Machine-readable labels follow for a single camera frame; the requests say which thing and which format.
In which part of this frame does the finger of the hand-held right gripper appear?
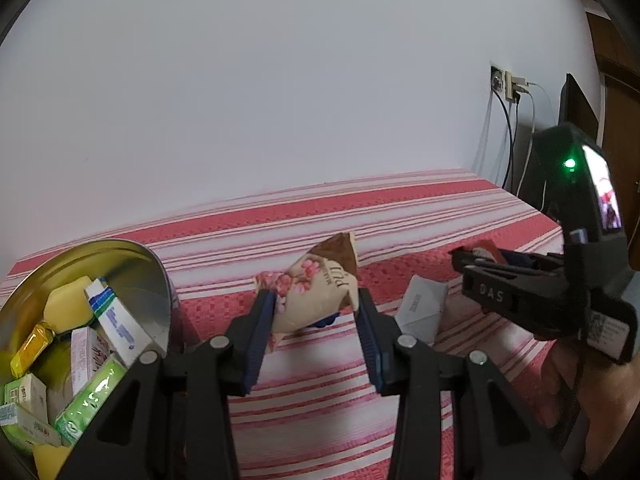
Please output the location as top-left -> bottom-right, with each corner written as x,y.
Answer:
450,246 -> 569,279
462,265 -> 572,327

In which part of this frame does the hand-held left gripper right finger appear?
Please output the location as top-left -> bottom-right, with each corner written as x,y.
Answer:
352,287 -> 571,480

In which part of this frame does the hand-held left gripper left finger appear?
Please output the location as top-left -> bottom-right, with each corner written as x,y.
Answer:
57,290 -> 278,480

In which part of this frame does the brown floral snack bag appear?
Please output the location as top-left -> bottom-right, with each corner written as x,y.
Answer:
255,231 -> 361,336

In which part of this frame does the round metal tin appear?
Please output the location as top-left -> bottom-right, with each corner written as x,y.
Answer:
0,239 -> 180,480

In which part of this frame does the pink white box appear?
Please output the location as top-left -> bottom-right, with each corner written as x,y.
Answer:
70,327 -> 113,398

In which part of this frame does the green tissue pack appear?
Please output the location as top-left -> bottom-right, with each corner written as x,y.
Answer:
54,354 -> 128,447

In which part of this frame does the green yellow sponge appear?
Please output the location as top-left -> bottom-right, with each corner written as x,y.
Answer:
42,279 -> 97,335

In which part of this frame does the yellow snack packet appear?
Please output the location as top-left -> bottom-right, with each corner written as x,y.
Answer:
10,322 -> 55,380

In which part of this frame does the small pale green box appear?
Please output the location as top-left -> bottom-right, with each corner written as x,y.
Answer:
4,373 -> 48,413

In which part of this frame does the small green white box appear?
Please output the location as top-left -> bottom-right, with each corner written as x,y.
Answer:
0,404 -> 62,450

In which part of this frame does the person's right hand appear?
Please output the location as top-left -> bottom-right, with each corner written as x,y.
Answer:
539,332 -> 640,476

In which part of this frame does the white paper packet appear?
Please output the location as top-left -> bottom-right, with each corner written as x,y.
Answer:
395,275 -> 448,346

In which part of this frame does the wooden door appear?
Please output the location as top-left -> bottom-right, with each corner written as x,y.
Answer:
582,0 -> 640,171

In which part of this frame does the red striped bedsheet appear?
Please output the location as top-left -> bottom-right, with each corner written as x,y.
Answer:
0,167 -> 583,480

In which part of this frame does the white plug adapter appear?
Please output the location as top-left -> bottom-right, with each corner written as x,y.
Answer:
505,71 -> 533,101

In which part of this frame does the white blue toothpaste box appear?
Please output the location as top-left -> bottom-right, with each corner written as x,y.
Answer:
84,277 -> 153,368

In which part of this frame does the white cable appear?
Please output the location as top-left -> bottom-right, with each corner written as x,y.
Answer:
527,80 -> 558,128
517,91 -> 537,198

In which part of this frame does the black cable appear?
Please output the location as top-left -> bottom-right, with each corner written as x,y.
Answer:
495,91 -> 516,188

